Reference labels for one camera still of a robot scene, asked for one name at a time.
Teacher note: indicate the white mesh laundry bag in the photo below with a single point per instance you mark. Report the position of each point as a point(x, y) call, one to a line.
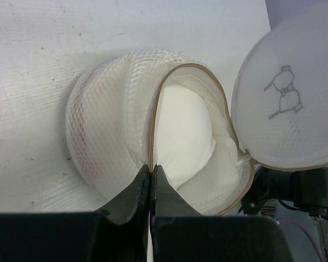
point(278, 115)

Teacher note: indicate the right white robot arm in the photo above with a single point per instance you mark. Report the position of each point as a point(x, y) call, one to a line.
point(305, 191)

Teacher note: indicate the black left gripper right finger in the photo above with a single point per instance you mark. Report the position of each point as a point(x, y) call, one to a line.
point(172, 222)

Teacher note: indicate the white padded bra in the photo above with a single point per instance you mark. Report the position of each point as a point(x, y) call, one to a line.
point(184, 136)

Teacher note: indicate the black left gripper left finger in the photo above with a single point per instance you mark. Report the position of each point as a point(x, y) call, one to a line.
point(122, 232)

